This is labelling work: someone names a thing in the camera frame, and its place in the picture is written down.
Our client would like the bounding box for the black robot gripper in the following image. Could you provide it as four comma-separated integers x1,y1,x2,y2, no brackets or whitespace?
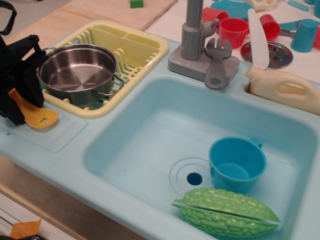
0,35,48,125

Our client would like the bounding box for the yellow dish brush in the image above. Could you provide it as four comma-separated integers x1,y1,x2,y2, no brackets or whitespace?
9,89,59,129

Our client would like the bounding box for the stainless steel pot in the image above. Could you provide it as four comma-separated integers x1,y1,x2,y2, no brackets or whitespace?
37,44,125,106

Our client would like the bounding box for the pale yellow dish rack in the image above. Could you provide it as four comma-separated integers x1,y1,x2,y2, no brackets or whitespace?
43,20,170,119

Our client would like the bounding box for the orange tape piece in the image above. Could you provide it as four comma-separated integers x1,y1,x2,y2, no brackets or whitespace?
9,219,42,240

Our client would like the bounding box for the wooden board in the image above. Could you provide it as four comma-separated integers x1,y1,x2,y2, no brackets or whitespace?
52,0,179,32

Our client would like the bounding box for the green block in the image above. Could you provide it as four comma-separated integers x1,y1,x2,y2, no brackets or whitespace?
129,0,144,9

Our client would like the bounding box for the light blue toy sink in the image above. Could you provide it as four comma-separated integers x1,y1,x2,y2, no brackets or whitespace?
0,58,320,240

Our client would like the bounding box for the grey toy faucet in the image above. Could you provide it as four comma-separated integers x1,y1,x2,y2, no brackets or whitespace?
168,0,240,86

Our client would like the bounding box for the grey toy fork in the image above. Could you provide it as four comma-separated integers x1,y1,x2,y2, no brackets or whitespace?
204,38,232,90

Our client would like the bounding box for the red cup behind faucet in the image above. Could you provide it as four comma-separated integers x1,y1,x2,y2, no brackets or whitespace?
202,7,229,25

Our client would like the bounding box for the blue plastic cup in sink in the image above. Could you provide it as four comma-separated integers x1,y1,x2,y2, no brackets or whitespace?
208,136,267,194

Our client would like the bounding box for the red cup front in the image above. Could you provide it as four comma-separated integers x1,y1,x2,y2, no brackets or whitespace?
219,17,249,49

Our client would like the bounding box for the green bitter melon toy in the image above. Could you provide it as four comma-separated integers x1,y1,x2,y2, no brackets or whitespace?
172,187,281,238

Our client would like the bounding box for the blue plastic plate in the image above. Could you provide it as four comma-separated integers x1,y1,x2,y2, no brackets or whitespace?
210,0,253,20

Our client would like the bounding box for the cream toy item top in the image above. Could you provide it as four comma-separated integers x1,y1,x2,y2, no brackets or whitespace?
249,0,278,12

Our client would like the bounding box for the red cup right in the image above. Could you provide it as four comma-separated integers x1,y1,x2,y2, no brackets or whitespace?
259,14,281,41

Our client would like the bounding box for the cream detergent bottle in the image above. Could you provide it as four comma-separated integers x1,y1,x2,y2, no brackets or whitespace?
245,66,320,115

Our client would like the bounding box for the blue toy utensil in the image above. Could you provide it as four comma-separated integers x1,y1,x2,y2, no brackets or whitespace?
279,20,301,31

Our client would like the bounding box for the blue cup upside down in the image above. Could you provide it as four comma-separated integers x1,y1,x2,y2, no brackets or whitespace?
290,19,320,53

